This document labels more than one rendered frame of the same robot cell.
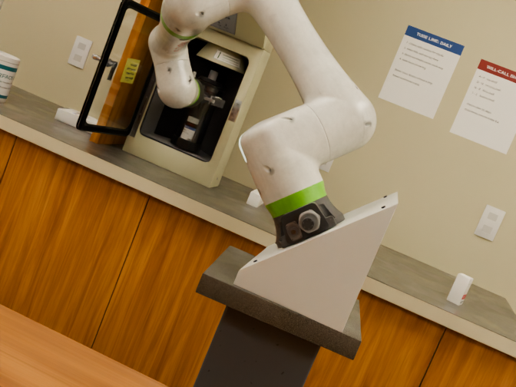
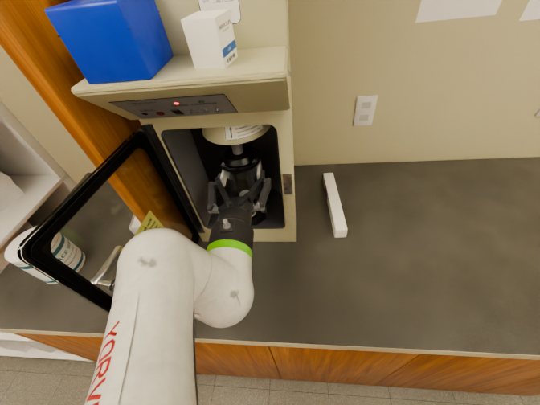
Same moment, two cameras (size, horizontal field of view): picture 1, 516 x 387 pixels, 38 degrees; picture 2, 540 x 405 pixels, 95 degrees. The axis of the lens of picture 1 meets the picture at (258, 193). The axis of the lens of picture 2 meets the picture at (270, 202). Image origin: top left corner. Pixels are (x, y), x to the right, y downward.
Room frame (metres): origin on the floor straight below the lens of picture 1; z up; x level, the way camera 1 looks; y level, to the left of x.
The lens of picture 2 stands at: (1.89, 0.21, 1.63)
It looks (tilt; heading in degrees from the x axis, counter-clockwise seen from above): 47 degrees down; 0
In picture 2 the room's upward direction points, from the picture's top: 8 degrees counter-clockwise
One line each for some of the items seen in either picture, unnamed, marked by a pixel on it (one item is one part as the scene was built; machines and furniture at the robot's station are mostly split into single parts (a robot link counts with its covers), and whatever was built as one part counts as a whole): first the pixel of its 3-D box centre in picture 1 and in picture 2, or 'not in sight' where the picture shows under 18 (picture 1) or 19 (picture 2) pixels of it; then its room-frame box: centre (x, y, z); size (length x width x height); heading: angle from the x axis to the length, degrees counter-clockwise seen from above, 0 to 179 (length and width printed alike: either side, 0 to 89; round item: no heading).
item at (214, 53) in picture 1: (223, 57); (235, 115); (2.47, 0.27, 1.34); 0.18 x 0.18 x 0.05
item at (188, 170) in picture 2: (203, 98); (239, 159); (2.50, 0.29, 1.19); 0.26 x 0.24 x 0.35; 81
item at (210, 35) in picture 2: not in sight; (211, 39); (2.31, 0.27, 1.54); 0.05 x 0.05 x 0.06; 68
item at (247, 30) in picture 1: (219, 13); (194, 97); (2.32, 0.32, 1.46); 0.32 x 0.11 x 0.10; 81
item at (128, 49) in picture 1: (126, 71); (146, 242); (2.24, 0.51, 1.19); 0.30 x 0.01 x 0.40; 163
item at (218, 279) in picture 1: (285, 296); not in sight; (1.50, -0.13, 0.92); 0.32 x 0.32 x 0.04; 86
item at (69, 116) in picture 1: (83, 121); not in sight; (2.54, 0.65, 0.96); 0.16 x 0.12 x 0.04; 89
